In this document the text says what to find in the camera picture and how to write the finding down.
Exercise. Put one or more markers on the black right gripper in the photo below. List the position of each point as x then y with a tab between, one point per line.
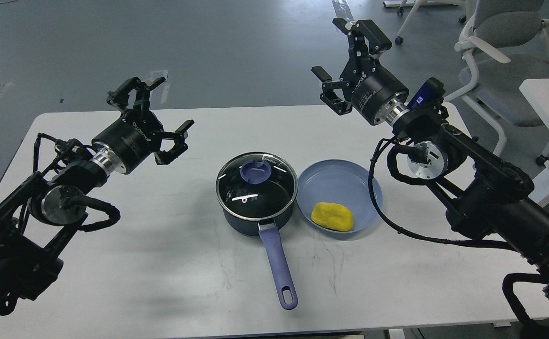
376	86

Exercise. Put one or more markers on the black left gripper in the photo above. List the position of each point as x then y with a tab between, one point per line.
132	139

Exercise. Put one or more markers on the glass pot lid blue knob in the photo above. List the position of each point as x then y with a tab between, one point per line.
256	185

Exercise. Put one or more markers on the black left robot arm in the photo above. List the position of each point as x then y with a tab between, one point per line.
40	217

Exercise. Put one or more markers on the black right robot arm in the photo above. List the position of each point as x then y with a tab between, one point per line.
486	199

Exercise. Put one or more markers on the yellow potato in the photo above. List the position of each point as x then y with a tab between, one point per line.
332	216

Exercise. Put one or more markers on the light blue bowl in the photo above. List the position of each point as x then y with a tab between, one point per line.
342	182

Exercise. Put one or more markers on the dark blue saucepan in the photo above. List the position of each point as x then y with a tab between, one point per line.
268	230

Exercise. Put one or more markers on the white grey office chair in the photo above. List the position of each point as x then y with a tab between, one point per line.
504	43

